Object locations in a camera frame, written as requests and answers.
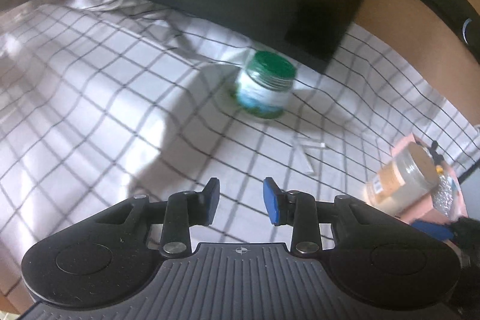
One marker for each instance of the pink box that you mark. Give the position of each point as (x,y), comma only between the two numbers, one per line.
(423,213)

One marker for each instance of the checkered tablecloth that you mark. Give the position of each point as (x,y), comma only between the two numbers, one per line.
(93,98)

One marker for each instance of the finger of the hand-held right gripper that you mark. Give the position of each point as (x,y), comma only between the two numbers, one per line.
(431,230)

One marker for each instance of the green lid jar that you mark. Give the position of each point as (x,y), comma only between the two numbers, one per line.
(262,95)

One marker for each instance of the white paper strip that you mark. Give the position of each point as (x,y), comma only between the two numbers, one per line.
(309,144)
(305,162)

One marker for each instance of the yellow rimmed silver pad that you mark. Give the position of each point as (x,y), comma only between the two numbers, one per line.
(446,192)

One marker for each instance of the clear jar beige contents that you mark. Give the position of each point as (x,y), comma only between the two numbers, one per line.
(401,185)

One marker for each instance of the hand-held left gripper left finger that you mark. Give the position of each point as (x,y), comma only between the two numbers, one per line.
(211,200)

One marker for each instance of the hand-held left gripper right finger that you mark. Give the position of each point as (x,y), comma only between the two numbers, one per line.
(270,200)

